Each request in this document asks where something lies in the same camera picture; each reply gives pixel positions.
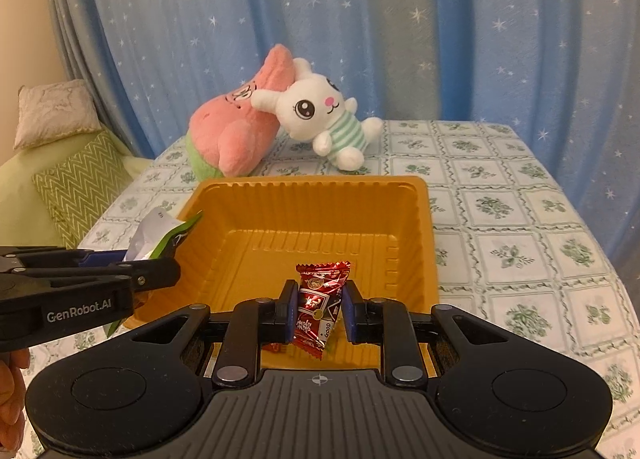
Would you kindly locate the green zigzag pillow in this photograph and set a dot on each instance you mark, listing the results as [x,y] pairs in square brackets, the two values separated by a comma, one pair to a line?
[82,179]

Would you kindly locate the person's left hand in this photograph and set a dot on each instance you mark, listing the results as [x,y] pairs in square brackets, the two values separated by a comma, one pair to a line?
[10,399]

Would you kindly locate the beige pillow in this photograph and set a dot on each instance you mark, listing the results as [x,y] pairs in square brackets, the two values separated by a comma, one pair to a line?
[52,109]

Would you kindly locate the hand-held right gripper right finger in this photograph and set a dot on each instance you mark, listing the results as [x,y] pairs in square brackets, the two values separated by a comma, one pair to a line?
[350,315]

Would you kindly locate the blue star curtain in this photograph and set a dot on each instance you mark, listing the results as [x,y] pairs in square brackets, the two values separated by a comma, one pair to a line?
[400,29]

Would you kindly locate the light green sofa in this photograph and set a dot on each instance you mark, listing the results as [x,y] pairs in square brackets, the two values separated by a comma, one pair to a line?
[20,199]

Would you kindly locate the shiny red candy packet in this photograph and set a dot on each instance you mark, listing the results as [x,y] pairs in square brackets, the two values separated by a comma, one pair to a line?
[320,304]

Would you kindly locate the pink star plush toy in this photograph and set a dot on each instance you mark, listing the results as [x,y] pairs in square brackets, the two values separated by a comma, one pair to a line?
[235,129]

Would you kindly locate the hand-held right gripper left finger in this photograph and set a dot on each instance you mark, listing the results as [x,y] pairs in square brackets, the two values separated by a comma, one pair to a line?
[286,313]

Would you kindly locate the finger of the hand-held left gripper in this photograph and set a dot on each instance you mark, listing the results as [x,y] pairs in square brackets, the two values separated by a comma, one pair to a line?
[102,259]
[155,274]

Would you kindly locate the yellow plastic tray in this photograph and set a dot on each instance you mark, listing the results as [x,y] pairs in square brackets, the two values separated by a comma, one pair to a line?
[320,219]

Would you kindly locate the white bunny plush toy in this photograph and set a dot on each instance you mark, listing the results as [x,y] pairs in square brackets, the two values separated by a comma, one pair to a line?
[310,109]

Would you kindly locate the green floral tablecloth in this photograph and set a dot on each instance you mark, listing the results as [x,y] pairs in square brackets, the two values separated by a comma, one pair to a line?
[500,219]

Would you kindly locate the silver green snack packet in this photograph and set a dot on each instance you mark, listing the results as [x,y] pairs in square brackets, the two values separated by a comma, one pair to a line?
[150,234]

